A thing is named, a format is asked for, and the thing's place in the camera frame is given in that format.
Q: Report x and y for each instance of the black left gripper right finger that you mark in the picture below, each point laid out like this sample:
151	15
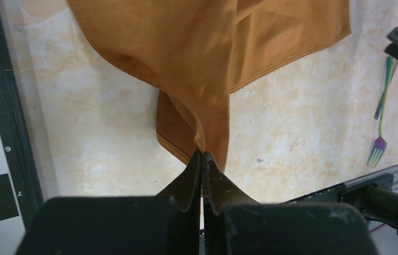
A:
237	224

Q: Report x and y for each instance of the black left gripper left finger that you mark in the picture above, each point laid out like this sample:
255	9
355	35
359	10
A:
166	223

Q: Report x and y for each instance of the brown satin napkin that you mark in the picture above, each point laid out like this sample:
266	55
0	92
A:
198	52

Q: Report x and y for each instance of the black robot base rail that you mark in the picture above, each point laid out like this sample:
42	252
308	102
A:
375	195

